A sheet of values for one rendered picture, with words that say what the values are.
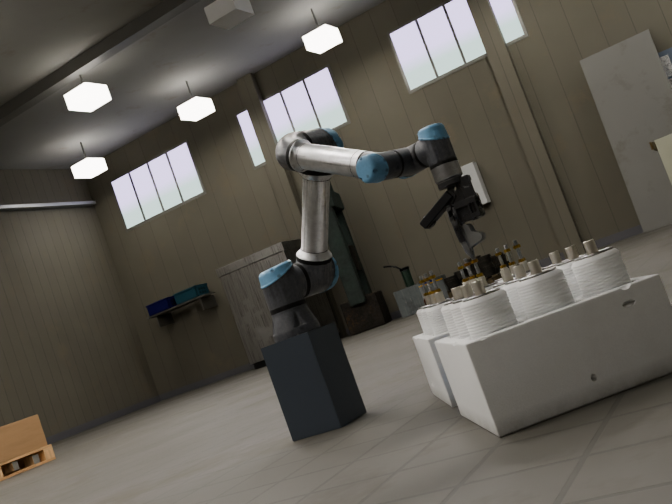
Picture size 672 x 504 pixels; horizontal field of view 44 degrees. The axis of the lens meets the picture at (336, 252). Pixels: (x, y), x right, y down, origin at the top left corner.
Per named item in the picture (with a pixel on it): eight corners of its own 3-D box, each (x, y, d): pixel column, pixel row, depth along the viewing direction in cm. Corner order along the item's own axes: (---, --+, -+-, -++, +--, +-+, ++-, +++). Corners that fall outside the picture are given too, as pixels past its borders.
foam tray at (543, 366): (499, 438, 151) (464, 344, 152) (461, 415, 190) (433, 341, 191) (695, 364, 153) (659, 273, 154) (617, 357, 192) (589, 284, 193)
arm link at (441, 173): (427, 170, 216) (435, 171, 224) (433, 186, 216) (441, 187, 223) (454, 159, 213) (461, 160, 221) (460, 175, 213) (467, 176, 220)
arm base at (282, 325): (266, 346, 255) (255, 316, 256) (290, 337, 269) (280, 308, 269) (305, 332, 248) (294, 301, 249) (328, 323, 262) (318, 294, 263)
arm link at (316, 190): (282, 293, 270) (285, 127, 251) (317, 282, 280) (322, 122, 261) (307, 305, 262) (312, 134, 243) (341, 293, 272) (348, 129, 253)
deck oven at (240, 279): (348, 335, 1395) (313, 236, 1409) (319, 347, 1301) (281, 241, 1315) (283, 358, 1458) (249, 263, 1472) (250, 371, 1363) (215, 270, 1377)
